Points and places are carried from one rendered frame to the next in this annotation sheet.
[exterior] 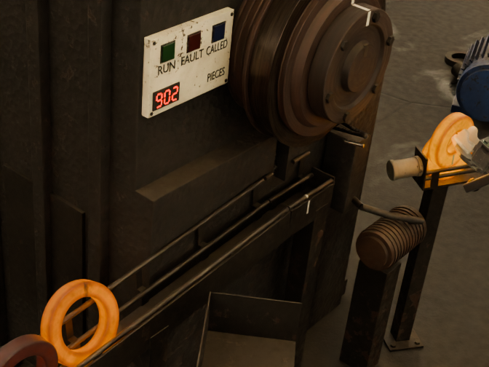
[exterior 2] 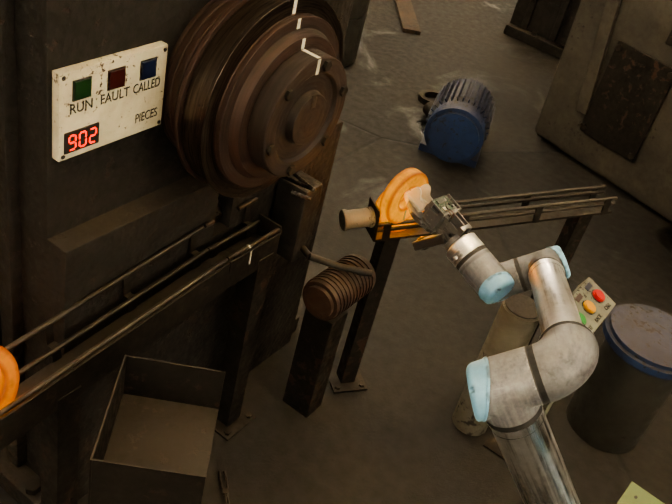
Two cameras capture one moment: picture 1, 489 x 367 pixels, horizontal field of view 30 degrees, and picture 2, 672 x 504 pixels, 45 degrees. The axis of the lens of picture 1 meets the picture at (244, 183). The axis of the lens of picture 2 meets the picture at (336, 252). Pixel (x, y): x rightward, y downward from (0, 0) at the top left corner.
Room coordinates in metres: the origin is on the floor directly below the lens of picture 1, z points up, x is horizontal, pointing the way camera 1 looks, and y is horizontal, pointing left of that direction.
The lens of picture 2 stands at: (0.38, -0.13, 1.93)
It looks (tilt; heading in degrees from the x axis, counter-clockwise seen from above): 36 degrees down; 351
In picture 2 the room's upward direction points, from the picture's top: 15 degrees clockwise
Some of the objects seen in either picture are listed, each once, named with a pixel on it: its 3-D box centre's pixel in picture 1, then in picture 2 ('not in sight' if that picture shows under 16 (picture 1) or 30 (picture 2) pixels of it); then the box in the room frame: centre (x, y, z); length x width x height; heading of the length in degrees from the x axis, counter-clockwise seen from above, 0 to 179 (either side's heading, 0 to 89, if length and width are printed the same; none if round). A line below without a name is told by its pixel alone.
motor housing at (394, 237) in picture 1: (379, 290); (325, 337); (2.19, -0.45, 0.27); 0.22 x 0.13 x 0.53; 144
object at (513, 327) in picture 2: not in sight; (494, 367); (2.18, -0.98, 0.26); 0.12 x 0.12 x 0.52
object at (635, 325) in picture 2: not in sight; (627, 381); (2.26, -1.47, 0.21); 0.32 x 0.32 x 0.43
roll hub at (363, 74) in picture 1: (352, 65); (300, 115); (1.94, -0.22, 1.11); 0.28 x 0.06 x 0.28; 144
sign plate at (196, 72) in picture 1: (188, 61); (111, 100); (1.79, 0.15, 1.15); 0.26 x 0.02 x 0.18; 144
